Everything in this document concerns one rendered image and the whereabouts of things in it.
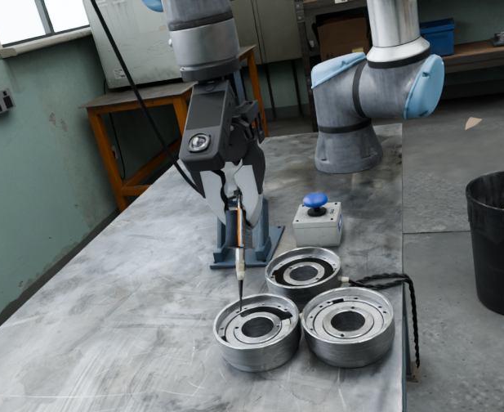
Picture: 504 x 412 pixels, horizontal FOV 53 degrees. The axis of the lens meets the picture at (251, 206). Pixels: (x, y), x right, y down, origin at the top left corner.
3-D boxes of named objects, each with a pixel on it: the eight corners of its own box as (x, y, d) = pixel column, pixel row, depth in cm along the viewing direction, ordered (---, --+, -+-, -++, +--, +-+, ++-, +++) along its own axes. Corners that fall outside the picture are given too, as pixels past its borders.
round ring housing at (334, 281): (260, 311, 68) (255, 286, 67) (281, 270, 77) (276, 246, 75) (337, 315, 64) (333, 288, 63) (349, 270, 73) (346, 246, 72)
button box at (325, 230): (340, 246, 80) (336, 218, 78) (296, 247, 82) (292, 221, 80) (345, 222, 87) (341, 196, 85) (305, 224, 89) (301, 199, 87)
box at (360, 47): (381, 66, 381) (376, 15, 366) (316, 76, 393) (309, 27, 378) (378, 57, 417) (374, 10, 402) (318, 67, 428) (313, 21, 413)
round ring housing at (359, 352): (411, 360, 55) (408, 329, 53) (318, 382, 55) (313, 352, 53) (377, 306, 65) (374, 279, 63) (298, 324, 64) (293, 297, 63)
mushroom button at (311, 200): (329, 228, 81) (325, 200, 79) (305, 229, 82) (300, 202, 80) (332, 217, 84) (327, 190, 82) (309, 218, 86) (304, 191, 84)
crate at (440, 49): (453, 47, 397) (452, 17, 388) (455, 55, 364) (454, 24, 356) (385, 55, 415) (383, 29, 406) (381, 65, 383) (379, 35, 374)
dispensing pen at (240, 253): (224, 316, 62) (224, 182, 64) (235, 314, 66) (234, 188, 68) (241, 316, 61) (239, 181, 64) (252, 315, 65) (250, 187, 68)
